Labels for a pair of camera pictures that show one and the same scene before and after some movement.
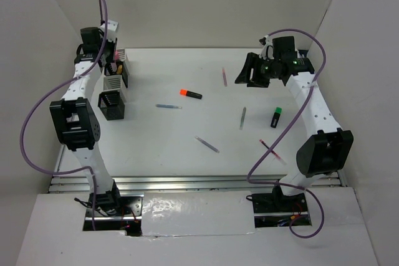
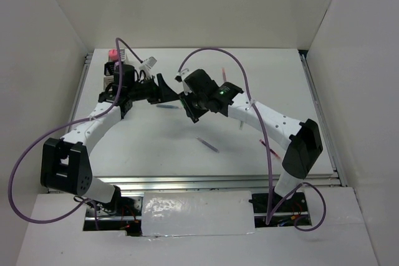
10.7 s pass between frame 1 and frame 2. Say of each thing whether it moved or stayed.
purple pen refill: stayed
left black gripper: moved
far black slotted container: stayed
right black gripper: moved
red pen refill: stayed
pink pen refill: stayed
